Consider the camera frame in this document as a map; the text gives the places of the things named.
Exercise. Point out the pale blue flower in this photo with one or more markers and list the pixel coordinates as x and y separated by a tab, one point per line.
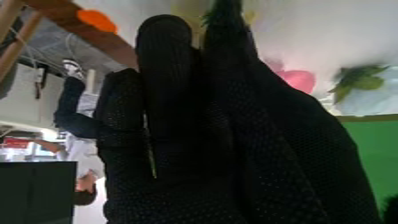
357	80

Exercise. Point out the person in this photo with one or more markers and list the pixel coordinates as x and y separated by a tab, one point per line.
80	133

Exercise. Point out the black cabinet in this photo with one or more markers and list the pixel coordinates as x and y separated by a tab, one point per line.
36	193

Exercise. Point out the pink flower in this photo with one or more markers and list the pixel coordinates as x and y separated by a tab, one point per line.
297	80

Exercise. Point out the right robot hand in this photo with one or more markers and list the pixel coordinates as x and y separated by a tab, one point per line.
236	150

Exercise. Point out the white sheet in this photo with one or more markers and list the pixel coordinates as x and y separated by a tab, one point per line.
308	36

